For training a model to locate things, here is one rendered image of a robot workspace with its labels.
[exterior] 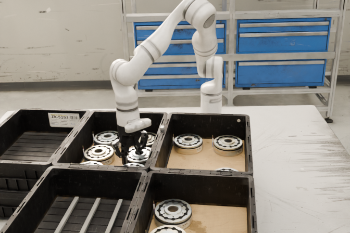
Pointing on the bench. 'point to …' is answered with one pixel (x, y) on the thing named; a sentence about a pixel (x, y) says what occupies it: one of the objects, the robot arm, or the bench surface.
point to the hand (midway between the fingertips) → (131, 159)
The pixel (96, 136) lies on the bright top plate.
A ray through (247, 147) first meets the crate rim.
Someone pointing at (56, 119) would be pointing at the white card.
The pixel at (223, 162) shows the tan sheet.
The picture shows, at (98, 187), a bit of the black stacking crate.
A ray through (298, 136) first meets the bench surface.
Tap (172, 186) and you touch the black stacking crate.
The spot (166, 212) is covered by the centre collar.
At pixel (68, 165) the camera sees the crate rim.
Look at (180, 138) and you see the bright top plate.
